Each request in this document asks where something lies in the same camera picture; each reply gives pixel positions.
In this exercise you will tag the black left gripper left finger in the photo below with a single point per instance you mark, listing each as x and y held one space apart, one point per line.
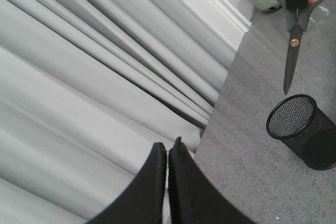
142 200

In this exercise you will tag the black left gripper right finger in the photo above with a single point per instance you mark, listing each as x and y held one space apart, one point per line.
192 197

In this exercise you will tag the grey orange scissors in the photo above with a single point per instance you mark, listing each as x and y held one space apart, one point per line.
296 24

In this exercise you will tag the black mesh pen bucket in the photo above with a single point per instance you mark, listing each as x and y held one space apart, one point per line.
305 129

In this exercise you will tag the grey pleated curtain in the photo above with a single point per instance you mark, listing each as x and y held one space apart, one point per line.
87 86

